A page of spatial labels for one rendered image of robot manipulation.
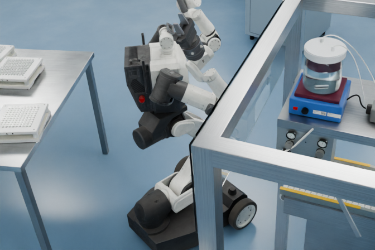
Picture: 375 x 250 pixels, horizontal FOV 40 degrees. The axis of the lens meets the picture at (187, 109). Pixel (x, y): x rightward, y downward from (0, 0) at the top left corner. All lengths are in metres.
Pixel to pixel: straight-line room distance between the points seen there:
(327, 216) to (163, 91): 0.89
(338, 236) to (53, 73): 1.88
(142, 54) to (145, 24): 3.02
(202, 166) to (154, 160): 2.37
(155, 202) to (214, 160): 1.65
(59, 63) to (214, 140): 2.13
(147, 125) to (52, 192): 1.22
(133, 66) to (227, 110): 1.06
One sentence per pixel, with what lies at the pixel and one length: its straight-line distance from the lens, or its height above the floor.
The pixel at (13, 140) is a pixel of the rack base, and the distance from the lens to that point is 2.78.
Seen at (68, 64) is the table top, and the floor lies 0.83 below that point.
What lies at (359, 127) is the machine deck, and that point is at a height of 1.24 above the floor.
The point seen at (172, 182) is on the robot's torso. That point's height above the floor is 0.33.
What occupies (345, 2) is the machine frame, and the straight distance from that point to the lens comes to 2.10.
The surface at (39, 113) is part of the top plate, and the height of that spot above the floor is 0.90.
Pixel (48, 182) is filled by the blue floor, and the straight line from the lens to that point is 3.76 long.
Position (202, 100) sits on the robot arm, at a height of 1.13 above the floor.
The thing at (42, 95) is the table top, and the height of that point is 0.83.
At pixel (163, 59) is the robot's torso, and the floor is 1.22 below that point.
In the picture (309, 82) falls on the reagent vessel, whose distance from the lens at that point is 2.01.
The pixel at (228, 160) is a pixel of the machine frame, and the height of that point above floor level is 1.59.
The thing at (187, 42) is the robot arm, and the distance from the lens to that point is 2.07.
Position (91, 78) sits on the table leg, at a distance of 3.48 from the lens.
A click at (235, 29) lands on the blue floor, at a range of 5.32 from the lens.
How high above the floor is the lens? 2.48
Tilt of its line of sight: 36 degrees down
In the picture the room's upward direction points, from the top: 4 degrees counter-clockwise
